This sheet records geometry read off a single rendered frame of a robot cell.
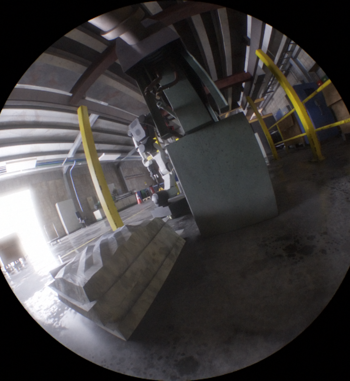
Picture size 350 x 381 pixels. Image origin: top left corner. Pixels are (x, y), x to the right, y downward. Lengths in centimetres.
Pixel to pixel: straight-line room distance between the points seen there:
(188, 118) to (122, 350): 98
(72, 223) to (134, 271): 907
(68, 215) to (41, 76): 850
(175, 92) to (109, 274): 88
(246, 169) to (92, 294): 80
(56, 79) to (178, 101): 160
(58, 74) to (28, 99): 47
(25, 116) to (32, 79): 517
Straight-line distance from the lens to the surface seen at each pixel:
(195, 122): 71
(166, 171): 183
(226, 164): 71
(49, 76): 197
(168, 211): 149
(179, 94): 80
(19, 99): 173
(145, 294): 57
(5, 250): 653
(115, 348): 53
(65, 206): 958
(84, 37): 155
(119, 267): 50
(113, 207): 138
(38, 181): 1053
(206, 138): 73
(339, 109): 321
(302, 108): 203
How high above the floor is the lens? 38
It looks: 3 degrees down
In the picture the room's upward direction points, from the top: 22 degrees counter-clockwise
